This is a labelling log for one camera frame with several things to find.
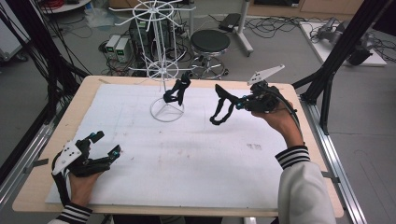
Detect white foam mat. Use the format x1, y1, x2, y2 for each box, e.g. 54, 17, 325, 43
45, 83, 289, 210

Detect black foot pedal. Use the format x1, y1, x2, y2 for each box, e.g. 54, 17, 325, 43
218, 12, 243, 33

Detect black round stool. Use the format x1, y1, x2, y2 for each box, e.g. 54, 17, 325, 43
189, 29, 232, 80

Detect red cable coil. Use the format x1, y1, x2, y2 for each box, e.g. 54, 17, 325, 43
40, 0, 64, 8

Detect black computer case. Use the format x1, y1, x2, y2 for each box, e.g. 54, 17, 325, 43
129, 19, 176, 63

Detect person's right hand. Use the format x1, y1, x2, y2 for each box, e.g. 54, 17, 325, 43
251, 101, 304, 148

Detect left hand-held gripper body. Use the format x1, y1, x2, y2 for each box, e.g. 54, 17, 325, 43
50, 138, 112, 179

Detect person's left hand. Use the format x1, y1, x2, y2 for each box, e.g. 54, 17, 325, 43
68, 171, 105, 209

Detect white wire display rack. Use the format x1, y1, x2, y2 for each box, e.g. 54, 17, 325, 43
108, 0, 197, 123

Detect wooden table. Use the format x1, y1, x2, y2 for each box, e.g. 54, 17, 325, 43
12, 75, 345, 218

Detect round white table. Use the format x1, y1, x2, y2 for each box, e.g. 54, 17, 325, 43
39, 0, 92, 14

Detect tangle of black floor cables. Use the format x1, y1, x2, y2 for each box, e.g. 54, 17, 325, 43
244, 15, 314, 40

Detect white equipment case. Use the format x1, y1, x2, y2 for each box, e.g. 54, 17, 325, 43
0, 18, 31, 63

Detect aluminium rail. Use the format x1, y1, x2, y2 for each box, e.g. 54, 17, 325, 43
0, 124, 54, 213
299, 92, 369, 224

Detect desk with white legs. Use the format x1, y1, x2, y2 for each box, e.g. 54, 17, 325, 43
233, 0, 255, 58

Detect bench power supply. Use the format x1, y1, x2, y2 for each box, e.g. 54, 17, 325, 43
115, 36, 133, 63
105, 34, 121, 54

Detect white floor platform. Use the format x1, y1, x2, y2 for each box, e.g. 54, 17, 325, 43
299, 21, 389, 68

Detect black frame post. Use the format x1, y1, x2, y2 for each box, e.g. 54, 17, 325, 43
0, 0, 92, 125
292, 0, 396, 135

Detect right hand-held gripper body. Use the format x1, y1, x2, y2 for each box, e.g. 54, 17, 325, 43
244, 63, 286, 114

